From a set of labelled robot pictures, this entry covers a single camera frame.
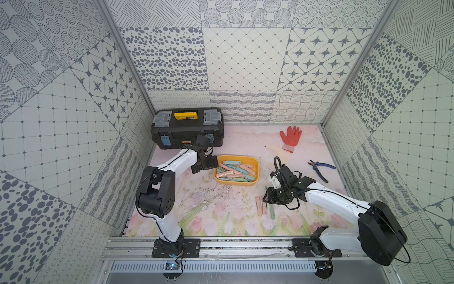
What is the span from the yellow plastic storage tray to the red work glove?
0.88ft

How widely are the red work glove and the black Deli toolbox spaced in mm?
416

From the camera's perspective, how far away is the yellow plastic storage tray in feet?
3.08

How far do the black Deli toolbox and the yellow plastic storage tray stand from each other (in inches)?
5.6

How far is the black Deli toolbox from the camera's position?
38.3 inches

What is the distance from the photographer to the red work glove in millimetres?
1124
